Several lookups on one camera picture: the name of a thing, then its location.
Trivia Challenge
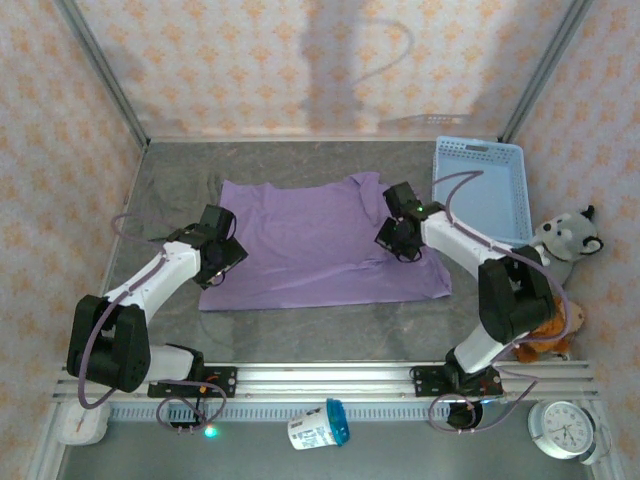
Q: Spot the purple t-shirt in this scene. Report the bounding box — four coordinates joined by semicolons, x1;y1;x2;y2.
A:
198;171;453;312

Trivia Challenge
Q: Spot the blue plastic laundry basket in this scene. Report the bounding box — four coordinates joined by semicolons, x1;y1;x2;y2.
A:
430;135;534;247

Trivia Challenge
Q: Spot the grey plush wolf toy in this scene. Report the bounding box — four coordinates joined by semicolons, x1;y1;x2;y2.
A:
528;204;604;289

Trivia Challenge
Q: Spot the brown plush bear toy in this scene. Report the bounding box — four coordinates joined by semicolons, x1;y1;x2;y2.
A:
514;297;587;364

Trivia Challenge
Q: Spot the white cup with blue lid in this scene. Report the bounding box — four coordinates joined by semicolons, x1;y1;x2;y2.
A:
286;397;351;451

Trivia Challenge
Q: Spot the square white timer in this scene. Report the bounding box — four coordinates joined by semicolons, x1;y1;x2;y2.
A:
54;402;111;446

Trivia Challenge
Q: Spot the round white alarm clock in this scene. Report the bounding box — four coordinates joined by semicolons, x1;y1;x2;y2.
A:
528;399;614;466

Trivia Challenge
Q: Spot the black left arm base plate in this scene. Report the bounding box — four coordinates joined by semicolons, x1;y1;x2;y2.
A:
147;367;238;399

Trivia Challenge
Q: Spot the aluminium frame bar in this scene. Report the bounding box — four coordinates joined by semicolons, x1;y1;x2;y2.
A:
147;133;501;144

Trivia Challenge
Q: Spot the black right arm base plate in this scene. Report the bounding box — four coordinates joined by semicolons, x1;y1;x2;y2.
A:
409;366;501;399

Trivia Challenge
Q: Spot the aluminium mounting rail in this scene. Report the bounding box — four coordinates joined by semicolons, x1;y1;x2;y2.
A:
52;360;601;401

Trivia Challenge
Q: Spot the grey slotted cable duct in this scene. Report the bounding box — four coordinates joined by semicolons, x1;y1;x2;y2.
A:
107;402;539;421

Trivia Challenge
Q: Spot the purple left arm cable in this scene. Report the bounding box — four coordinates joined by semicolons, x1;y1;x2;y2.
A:
78;212;225;435

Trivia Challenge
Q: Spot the black cable port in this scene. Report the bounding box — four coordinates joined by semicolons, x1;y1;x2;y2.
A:
446;402;485;432
168;404;199;435

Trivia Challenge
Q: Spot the aluminium frame post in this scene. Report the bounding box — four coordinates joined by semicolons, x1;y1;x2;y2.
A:
53;0;151;147
499;0;596;144

